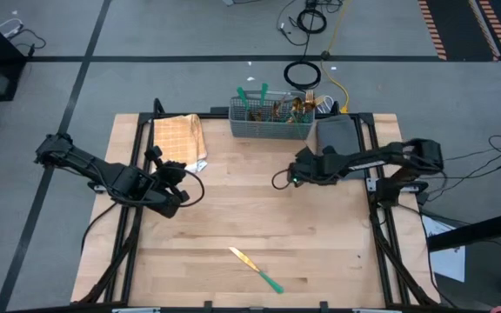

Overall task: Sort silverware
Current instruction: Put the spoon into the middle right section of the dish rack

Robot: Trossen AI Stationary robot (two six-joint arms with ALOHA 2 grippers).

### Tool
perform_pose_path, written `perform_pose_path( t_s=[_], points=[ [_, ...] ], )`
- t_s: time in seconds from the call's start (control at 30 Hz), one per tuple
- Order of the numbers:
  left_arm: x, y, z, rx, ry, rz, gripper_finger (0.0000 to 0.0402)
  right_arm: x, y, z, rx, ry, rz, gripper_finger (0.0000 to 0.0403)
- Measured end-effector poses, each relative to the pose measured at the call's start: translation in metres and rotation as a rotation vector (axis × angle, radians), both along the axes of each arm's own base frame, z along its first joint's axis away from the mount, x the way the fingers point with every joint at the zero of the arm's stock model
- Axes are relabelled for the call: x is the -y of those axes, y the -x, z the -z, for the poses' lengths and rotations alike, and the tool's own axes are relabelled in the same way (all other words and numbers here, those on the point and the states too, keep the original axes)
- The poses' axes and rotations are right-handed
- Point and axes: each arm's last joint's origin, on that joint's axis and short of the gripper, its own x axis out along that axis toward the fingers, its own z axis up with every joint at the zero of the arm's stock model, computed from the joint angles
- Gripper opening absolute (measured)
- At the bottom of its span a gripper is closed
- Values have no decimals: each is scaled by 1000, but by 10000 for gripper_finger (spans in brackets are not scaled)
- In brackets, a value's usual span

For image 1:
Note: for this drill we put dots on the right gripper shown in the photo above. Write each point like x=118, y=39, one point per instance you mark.
x=305, y=174

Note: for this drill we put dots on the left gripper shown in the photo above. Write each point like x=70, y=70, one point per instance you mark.
x=152, y=193

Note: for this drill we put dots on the grey mesh cutlery basket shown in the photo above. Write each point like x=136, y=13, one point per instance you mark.
x=255, y=128

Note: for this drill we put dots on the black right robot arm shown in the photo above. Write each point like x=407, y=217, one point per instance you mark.
x=363, y=156

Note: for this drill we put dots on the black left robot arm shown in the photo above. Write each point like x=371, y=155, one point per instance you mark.
x=111, y=180

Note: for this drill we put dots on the orange checked cloth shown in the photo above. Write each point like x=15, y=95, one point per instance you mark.
x=176, y=143

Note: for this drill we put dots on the grey folded cloth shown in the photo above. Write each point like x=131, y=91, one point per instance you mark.
x=339, y=130

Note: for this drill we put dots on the white paper sheet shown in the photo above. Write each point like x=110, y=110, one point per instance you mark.
x=448, y=265

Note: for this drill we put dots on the black desk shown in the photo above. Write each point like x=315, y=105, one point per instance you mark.
x=472, y=232

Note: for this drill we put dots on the black mat orange striped edges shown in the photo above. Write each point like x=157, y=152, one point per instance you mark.
x=459, y=26

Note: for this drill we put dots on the white power strip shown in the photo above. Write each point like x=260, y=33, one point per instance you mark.
x=10, y=27

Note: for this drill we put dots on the red round object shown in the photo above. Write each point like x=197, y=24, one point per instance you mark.
x=500, y=310

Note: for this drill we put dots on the black aluminium table frame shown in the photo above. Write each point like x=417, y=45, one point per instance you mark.
x=145, y=116

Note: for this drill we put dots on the white metal bracket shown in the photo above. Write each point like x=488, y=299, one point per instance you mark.
x=376, y=311
x=135, y=310

